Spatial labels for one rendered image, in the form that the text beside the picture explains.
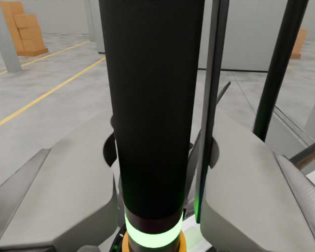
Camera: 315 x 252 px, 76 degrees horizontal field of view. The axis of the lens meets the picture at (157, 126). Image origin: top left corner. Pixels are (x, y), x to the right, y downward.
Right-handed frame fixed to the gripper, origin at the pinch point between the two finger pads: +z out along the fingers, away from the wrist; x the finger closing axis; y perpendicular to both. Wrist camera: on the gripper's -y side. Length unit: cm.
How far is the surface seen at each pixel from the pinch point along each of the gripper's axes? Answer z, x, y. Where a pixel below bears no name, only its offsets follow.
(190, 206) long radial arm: 23.1, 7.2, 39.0
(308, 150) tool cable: 9.8, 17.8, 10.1
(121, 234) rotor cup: 10.2, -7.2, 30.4
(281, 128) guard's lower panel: 93, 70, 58
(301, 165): 8.6, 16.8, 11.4
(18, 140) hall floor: 199, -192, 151
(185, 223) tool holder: 0.3, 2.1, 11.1
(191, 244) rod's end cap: -1.6, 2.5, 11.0
